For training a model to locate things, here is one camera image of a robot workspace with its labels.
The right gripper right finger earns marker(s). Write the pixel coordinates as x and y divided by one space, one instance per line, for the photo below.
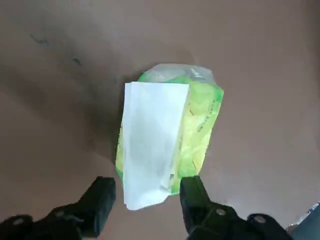
195 205

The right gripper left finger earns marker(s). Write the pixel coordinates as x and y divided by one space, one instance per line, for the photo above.
97 205

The white tissue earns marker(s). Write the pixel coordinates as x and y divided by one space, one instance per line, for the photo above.
150 140

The green tissue pack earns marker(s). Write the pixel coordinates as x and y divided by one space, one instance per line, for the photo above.
200 120

